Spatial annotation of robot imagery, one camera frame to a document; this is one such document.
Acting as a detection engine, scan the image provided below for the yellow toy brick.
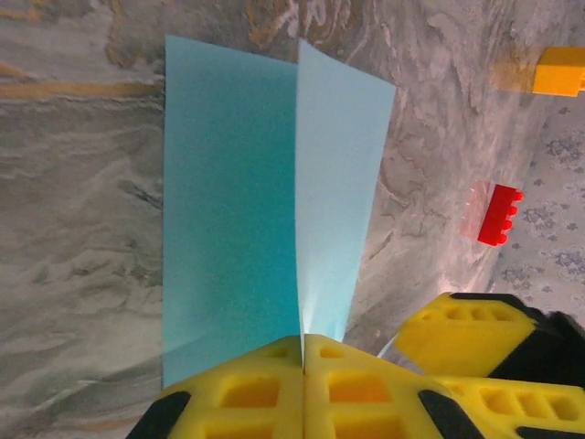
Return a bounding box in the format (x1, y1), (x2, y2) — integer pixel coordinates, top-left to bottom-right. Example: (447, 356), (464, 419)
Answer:
(531, 45), (585, 99)

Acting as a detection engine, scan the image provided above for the light blue paper sheet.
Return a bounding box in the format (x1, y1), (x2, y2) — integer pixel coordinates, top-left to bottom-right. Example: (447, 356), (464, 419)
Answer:
(162, 34), (398, 395)

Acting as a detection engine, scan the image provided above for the small red toy brick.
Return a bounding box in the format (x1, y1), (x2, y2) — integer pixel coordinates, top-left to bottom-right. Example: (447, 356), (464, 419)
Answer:
(476, 183), (526, 249)

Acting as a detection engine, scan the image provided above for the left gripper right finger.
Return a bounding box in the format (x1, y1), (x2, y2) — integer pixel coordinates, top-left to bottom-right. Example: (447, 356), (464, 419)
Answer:
(303, 333), (480, 439)

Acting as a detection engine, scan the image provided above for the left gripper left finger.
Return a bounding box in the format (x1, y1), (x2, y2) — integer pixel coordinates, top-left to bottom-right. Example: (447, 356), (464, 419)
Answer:
(125, 335), (305, 439)

